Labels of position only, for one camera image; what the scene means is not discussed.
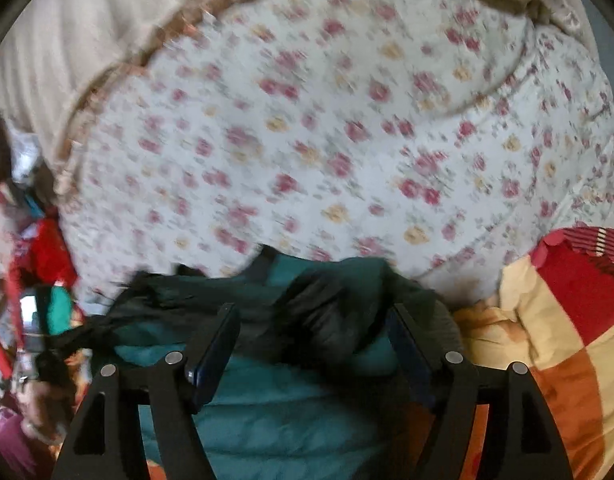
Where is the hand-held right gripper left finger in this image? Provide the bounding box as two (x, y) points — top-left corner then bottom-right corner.
(52, 302), (241, 480)

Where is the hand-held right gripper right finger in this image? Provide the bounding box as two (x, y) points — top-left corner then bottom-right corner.
(386, 302), (574, 480)

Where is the dark green puffer jacket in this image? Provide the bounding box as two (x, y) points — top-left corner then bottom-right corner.
(82, 245), (463, 480)

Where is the person's left forearm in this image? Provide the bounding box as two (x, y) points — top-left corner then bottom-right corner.
(0, 407), (58, 480)

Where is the person's left hand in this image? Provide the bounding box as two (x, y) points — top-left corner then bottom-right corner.
(16, 379), (74, 445)

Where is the green cloth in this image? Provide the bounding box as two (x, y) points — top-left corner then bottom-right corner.
(46, 284), (76, 337)

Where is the red cloth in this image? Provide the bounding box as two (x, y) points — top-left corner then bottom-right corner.
(7, 216), (81, 292)

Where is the red and yellow printed blanket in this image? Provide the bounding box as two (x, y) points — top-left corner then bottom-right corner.
(407, 226), (614, 480)

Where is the floral print quilt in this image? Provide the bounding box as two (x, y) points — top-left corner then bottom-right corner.
(56, 0), (614, 307)

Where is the beige trimmed cloth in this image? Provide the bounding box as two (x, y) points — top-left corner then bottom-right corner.
(0, 0), (600, 198)

